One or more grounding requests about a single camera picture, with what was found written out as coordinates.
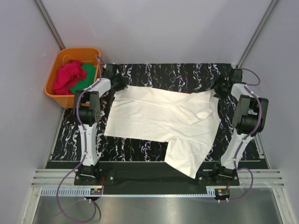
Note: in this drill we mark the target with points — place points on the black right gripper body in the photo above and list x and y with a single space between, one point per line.
219 88

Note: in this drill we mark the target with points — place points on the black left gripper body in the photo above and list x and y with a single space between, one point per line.
120 83

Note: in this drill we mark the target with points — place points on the white Coca-Cola t-shirt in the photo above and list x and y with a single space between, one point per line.
188 123

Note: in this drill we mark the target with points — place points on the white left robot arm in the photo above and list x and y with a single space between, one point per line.
86 110

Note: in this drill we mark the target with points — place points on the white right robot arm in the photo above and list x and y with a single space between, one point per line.
249 117

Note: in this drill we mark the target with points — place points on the black marbled table mat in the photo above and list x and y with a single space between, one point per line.
181 77

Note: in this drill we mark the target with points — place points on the green t-shirt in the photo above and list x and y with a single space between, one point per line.
89 79

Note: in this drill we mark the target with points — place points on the orange plastic basket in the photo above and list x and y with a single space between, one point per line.
85 55

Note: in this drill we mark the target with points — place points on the red t-shirt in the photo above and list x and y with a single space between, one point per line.
67 76

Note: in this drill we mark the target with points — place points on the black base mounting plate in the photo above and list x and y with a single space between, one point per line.
113 173

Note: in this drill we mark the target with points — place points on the right electronics board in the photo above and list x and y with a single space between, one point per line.
222 194

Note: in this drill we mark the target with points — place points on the electronics board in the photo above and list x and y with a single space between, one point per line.
96 191
222 194

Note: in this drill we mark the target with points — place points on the left electronics board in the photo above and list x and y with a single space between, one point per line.
96 191

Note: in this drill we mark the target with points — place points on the white slotted cable duct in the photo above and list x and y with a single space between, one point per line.
106 193

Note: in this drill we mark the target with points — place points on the aluminium frame rail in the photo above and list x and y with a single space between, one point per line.
257 178

